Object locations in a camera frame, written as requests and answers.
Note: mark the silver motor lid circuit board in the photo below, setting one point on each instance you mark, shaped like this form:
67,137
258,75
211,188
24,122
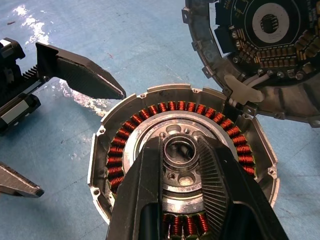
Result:
287,100

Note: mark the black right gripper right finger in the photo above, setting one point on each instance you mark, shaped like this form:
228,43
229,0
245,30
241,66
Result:
240,190

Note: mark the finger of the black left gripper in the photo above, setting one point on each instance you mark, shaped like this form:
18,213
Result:
17,183
82,75

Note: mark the silver spoked rotor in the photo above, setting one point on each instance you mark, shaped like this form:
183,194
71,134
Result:
185,181

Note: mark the silver motor housing copper coils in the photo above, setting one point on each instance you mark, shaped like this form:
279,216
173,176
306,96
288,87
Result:
117,117

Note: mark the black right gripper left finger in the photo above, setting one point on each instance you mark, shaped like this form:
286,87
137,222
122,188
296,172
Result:
140,190

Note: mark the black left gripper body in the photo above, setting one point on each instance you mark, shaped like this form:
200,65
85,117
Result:
12,100

